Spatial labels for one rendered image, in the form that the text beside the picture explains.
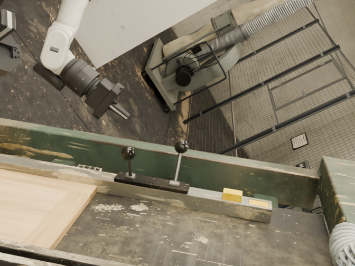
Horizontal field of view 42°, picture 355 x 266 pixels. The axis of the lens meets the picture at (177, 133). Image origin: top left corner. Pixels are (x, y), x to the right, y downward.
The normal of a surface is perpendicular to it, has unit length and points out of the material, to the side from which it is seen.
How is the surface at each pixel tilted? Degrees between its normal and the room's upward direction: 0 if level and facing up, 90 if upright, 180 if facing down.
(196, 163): 90
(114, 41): 90
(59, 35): 77
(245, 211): 90
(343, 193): 54
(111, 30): 90
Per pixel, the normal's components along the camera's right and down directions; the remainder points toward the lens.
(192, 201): -0.16, 0.32
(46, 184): 0.11, -0.94
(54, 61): -0.01, 0.14
